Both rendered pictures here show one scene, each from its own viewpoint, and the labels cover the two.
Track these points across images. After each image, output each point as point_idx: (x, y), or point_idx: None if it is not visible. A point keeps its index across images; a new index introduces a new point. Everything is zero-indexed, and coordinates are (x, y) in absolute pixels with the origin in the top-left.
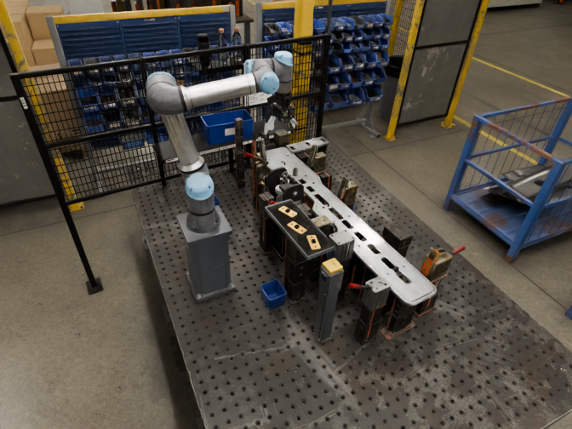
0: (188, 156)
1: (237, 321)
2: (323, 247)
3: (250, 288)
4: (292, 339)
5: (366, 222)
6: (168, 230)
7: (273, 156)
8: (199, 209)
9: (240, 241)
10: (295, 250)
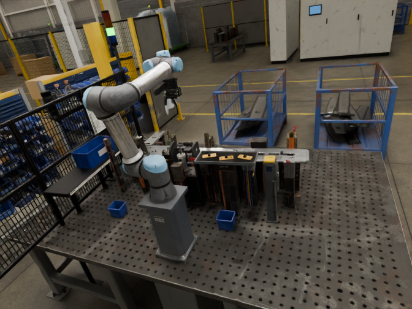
0: (133, 147)
1: (223, 250)
2: (252, 156)
3: (205, 230)
4: (262, 232)
5: None
6: (105, 244)
7: None
8: (165, 180)
9: None
10: (233, 173)
